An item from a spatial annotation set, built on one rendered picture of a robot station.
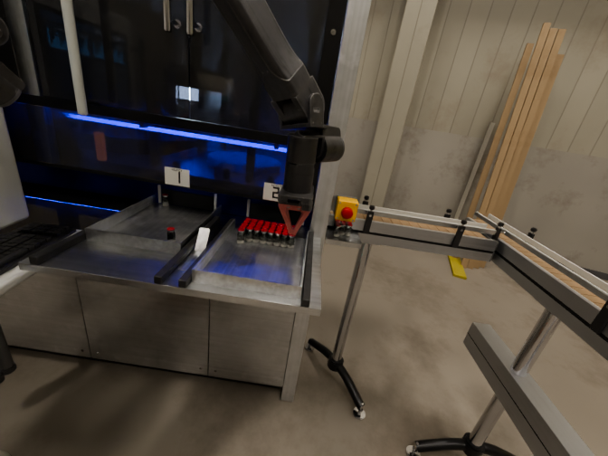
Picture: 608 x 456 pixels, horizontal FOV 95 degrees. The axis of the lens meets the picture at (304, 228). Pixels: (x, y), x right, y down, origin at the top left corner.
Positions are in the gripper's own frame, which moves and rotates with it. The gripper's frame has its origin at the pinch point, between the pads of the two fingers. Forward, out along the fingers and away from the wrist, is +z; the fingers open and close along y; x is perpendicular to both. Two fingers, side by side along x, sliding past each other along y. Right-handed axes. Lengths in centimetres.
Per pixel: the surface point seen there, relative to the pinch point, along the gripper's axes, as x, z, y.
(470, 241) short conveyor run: -67, 16, 48
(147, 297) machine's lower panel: 58, 55, 36
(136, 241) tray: 42.4, 14.2, 10.8
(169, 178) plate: 46, 4, 37
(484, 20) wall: -160, -128, 312
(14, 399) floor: 109, 103, 17
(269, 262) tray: 6.3, 17.1, 13.6
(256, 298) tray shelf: 6.4, 17.0, -2.5
